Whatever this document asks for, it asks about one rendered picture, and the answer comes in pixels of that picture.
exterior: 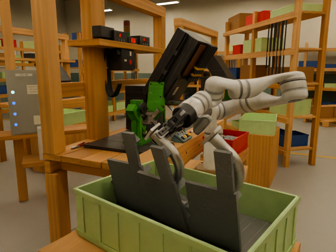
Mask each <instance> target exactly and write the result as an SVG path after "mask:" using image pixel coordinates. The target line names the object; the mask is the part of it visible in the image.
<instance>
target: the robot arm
mask: <svg viewBox="0 0 336 252"><path fill-rule="evenodd" d="M275 83H279V84H280V90H281V96H273V95H270V94H267V93H265V92H263V91H264V90H265V89H266V88H268V87H269V86H271V85H272V84H275ZM224 90H227V92H228V96H229V97H230V98H231V99H232V100H228V101H222V99H223V94H224ZM308 95H309V93H308V86H307V81H306V76H305V74H304V73H303V72H301V71H291V72H285V73H280V74H274V75H269V76H264V77H259V78H252V79H237V80H234V79H228V78H223V77H219V76H211V77H209V78H208V79H207V80H206V81H205V85H204V91H198V92H196V93H195V94H193V95H192V96H191V97H190V98H188V99H186V100H184V101H183V102H182V103H181V104H179V105H178V106H177V107H175V108H174V109H173V111H172V117H171V118H170V119H169V120H168V121H167V123H165V124H164V126H163V127H162V128H161V129H160V130H158V131H157V132H156V133H155V135H156V136H157V137H158V138H159V139H162V138H163V137H164V136H165V137H166V138H169V137H171V135H172V134H173V133H174V132H176V131H178V130H179V129H180V128H181V127H182V128H189V127H190V126H191V125H192V124H193V132H194V133H195V134H196V135H199V134H200V133H201V132H202V131H203V130H204V140H205V139H206V138H207V137H208V136H209V135H210V134H211V133H212V132H213V131H214V130H215V129H216V128H217V127H218V126H217V120H223V119H225V118H228V117H230V116H233V115H236V114H245V113H250V112H254V111H258V110H261V109H265V108H268V107H272V106H277V105H283V104H288V103H295V102H298V101H302V100H304V99H306V98H307V97H308ZM202 114H203V115H202ZM215 149H216V148H215V147H214V146H213V145H212V144H211V143H210V142H209V141H207V142H206V143H205V144H204V146H203V168H204V169H207V170H216V169H215V159H214V150H215Z"/></svg>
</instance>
